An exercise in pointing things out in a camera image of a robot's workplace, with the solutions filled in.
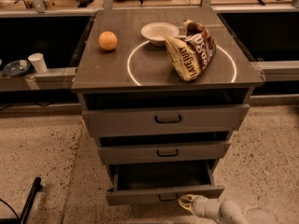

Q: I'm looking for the grey bottom drawer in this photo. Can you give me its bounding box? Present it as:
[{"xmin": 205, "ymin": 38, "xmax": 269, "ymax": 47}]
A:
[{"xmin": 106, "ymin": 161, "xmax": 224, "ymax": 205}]

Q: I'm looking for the grey drawer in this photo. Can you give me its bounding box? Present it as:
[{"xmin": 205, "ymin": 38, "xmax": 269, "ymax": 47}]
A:
[
  {"xmin": 82, "ymin": 104, "xmax": 249, "ymax": 137},
  {"xmin": 106, "ymin": 161, "xmax": 224, "ymax": 205},
  {"xmin": 97, "ymin": 140, "xmax": 231, "ymax": 164}
]

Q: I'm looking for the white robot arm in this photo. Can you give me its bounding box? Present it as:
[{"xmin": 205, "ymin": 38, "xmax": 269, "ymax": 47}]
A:
[{"xmin": 178, "ymin": 194, "xmax": 249, "ymax": 224}]

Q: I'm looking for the grey middle drawer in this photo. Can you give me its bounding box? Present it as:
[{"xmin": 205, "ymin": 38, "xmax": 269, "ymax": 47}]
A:
[{"xmin": 97, "ymin": 140, "xmax": 231, "ymax": 164}]

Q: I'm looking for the grey top drawer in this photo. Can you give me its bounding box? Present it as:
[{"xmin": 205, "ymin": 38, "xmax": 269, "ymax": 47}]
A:
[{"xmin": 82, "ymin": 104, "xmax": 249, "ymax": 137}]

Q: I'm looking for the grey drawer cabinet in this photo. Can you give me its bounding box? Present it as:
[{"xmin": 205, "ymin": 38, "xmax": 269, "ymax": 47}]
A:
[{"xmin": 71, "ymin": 7, "xmax": 265, "ymax": 185}]

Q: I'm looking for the brown Late July chip bag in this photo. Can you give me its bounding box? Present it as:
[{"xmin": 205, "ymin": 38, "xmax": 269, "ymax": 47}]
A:
[{"xmin": 164, "ymin": 20, "xmax": 216, "ymax": 81}]

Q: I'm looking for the white bowl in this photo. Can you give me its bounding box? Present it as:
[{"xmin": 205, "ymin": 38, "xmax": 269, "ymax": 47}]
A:
[{"xmin": 141, "ymin": 22, "xmax": 179, "ymax": 46}]

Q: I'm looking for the orange fruit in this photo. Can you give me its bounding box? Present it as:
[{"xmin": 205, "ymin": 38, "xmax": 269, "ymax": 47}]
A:
[{"xmin": 98, "ymin": 31, "xmax": 118, "ymax": 50}]

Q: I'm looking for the white paper cup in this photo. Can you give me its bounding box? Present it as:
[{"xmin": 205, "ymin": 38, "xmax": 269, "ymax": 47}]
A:
[{"xmin": 28, "ymin": 53, "xmax": 48, "ymax": 73}]

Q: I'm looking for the dark round plate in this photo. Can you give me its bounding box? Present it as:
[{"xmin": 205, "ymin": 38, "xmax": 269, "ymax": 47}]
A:
[{"xmin": 3, "ymin": 60, "xmax": 31, "ymax": 77}]

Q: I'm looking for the black bar with cable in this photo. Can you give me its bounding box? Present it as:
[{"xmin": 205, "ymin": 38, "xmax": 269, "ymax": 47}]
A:
[{"xmin": 0, "ymin": 177, "xmax": 43, "ymax": 224}]

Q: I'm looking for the grey shelf rail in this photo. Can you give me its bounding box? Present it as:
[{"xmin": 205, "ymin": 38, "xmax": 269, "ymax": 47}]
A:
[{"xmin": 0, "ymin": 67, "xmax": 78, "ymax": 91}]

